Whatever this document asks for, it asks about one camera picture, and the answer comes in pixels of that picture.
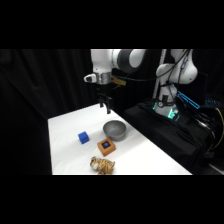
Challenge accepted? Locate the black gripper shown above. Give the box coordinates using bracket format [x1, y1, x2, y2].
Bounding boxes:
[96, 82, 113, 115]

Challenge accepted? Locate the blue cube block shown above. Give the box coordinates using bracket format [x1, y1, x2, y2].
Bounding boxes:
[77, 131, 91, 145]

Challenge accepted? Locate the orange block with blue top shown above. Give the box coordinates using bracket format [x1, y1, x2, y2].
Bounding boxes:
[96, 137, 117, 157]

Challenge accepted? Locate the yellow tag object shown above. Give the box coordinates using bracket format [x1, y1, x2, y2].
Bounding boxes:
[111, 76, 126, 90]

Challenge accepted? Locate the grey metal bowl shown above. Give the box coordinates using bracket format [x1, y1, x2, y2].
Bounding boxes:
[102, 120, 128, 141]

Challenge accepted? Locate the striped tiger plush toy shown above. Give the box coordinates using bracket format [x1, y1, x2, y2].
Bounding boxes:
[89, 156, 116, 176]

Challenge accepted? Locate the white vertical pole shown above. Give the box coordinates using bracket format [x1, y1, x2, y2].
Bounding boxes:
[152, 49, 167, 100]

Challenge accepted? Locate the black curtain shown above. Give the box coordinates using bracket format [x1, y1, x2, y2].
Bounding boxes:
[0, 49, 224, 176]

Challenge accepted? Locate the black cloth covered stand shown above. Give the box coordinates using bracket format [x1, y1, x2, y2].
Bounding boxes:
[122, 100, 224, 176]

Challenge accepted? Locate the blue lit device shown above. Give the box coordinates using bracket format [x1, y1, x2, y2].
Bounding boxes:
[176, 90, 201, 110]

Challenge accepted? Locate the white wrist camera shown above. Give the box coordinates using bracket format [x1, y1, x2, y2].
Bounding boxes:
[83, 73, 98, 84]

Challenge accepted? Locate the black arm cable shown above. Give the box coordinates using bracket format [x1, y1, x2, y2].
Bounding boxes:
[114, 49, 194, 101]

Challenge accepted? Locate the yellow cable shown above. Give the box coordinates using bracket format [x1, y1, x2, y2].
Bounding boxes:
[213, 107, 224, 149]

